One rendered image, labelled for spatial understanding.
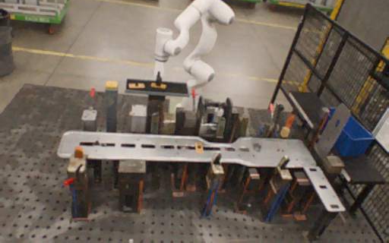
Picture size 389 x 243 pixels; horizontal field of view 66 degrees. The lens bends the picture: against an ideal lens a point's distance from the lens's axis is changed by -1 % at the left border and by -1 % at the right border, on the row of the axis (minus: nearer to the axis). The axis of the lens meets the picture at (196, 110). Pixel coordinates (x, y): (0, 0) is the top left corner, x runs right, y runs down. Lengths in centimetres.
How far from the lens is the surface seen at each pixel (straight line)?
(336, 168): 183
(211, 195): 162
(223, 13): 185
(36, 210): 177
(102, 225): 167
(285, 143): 189
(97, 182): 179
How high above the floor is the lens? 209
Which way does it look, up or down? 34 degrees down
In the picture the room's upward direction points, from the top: 12 degrees clockwise
